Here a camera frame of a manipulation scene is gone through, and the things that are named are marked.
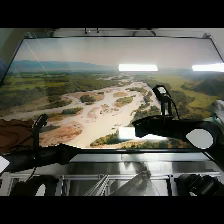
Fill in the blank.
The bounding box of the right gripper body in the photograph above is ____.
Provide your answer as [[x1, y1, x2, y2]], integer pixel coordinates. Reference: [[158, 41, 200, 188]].
[[145, 115, 192, 139]]

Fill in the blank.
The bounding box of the brown garment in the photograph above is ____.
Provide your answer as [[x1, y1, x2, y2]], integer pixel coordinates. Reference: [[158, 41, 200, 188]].
[[0, 118, 42, 155]]

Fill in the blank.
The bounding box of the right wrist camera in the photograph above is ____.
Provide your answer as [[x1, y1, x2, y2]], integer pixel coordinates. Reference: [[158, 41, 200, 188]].
[[152, 84, 181, 118]]

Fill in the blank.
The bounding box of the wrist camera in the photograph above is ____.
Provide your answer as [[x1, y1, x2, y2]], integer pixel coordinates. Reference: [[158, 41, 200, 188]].
[[152, 84, 181, 118], [31, 113, 49, 152]]

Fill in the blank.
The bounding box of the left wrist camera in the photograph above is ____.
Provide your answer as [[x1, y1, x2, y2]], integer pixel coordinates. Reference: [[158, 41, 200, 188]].
[[31, 113, 49, 152]]

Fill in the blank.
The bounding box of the black cable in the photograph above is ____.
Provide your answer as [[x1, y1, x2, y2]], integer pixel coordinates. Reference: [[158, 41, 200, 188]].
[[26, 154, 40, 183]]

